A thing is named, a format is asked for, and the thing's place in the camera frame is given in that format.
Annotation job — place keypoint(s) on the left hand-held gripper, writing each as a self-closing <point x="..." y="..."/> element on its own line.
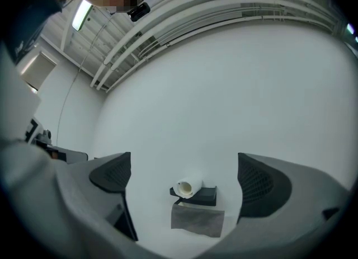
<point x="70" y="154"/>

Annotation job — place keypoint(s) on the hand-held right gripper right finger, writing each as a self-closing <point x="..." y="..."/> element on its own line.
<point x="263" y="188"/>

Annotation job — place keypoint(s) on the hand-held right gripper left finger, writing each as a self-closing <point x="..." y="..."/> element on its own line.
<point x="112" y="172"/>

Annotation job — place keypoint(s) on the white toilet paper roll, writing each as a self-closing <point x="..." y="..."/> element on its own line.
<point x="195" y="182"/>

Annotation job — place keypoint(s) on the white ceiling pipe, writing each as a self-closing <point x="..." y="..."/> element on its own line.
<point x="99" y="73"/>
<point x="106" y="78"/>

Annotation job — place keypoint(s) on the white window blind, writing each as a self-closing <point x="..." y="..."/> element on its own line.
<point x="39" y="70"/>

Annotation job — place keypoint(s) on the ceiling light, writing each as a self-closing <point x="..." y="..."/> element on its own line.
<point x="350" y="30"/>
<point x="82" y="14"/>

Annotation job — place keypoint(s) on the person's dark shirt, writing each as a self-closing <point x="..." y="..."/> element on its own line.
<point x="28" y="14"/>

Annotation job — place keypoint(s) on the black wall paper holder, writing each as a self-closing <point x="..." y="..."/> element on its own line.
<point x="195" y="220"/>

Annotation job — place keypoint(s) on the black head-mounted camera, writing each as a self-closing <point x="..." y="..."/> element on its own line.
<point x="139" y="11"/>

